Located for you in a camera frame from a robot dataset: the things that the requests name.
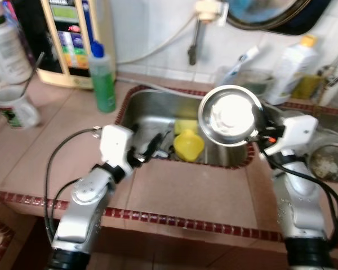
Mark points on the stainless steel bowl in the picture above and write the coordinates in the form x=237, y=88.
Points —
x=231, y=115

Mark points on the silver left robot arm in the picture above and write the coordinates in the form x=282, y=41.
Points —
x=87, y=197

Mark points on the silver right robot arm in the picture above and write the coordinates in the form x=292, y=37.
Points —
x=298, y=202

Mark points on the green scouring pad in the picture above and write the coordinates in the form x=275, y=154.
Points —
x=263, y=88

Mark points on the stainless steel sink basin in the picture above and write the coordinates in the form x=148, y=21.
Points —
x=152, y=109
x=327, y=121

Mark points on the light yellow sponge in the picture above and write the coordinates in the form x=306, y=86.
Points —
x=186, y=126

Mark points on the clear plastic pail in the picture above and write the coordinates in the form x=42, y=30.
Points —
x=265, y=76

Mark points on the green dish soap bottle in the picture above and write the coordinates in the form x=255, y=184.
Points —
x=103, y=87

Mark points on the dark yellow sponge block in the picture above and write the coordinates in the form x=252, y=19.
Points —
x=307, y=87

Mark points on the white detergent bottle yellow cap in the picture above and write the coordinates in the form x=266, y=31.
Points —
x=293, y=70

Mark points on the steel mesh strainer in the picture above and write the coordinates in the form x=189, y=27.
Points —
x=314, y=169

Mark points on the white toothpaste tube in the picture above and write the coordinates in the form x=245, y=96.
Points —
x=245, y=56

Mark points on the white rice scraps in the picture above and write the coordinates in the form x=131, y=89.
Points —
x=328, y=166

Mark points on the chrome gooseneck faucet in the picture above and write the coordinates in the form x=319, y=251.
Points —
x=335, y=73

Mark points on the beige water ioniser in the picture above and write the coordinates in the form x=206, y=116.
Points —
x=73, y=45

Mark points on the hanging steel wok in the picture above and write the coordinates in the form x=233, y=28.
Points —
x=276, y=11

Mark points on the white printed mug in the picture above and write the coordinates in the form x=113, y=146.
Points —
x=19, y=109

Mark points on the white labelled bottle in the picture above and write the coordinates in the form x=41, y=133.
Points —
x=8, y=53

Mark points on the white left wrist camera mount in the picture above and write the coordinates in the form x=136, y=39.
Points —
x=115, y=146

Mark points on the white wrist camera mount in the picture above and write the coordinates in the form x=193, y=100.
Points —
x=115, y=146
x=296, y=129

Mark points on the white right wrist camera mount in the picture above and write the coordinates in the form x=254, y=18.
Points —
x=296, y=129

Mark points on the beige wall water fitting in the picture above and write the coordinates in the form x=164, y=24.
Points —
x=208, y=10

